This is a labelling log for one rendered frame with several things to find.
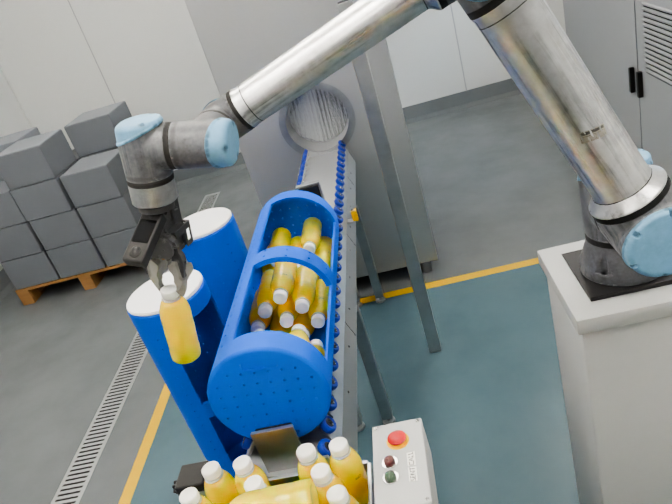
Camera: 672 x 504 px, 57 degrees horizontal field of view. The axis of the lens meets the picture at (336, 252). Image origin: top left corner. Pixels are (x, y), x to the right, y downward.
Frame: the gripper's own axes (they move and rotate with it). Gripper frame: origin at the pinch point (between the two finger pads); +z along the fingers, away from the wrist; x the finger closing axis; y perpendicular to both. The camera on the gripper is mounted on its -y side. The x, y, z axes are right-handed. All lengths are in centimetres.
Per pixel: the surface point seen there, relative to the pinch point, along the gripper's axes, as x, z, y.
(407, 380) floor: -24, 132, 131
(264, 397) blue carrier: -17.4, 27.5, 1.4
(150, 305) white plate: 48, 45, 52
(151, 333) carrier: 47, 53, 47
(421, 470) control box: -57, 20, -18
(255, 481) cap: -24.4, 28.5, -20.3
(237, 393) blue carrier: -11.6, 26.1, -0.2
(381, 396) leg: -18, 117, 102
